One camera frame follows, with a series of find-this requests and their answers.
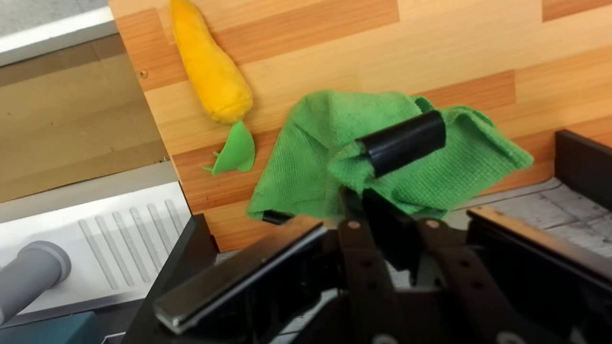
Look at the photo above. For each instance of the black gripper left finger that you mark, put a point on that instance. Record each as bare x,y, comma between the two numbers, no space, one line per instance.
254,273

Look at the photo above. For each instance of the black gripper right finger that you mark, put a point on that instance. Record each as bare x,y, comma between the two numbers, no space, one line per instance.
401,144

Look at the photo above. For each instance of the green towel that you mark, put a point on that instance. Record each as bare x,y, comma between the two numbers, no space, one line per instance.
306,159

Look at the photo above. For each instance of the wooden top gray cabinet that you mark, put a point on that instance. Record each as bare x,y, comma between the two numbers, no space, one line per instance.
445,38

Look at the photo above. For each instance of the white toy sink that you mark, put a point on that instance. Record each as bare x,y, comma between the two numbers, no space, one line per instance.
114,254

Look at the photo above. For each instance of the yellow corn toy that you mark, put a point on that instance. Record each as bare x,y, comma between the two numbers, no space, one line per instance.
210,69

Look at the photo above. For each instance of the gray faucet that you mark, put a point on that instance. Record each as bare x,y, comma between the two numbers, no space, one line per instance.
30,273

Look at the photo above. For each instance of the blue plastic bin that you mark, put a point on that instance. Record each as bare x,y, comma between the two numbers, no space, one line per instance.
38,331

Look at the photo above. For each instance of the gray marble panel black frame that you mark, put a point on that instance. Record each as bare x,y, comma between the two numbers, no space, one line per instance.
583,165

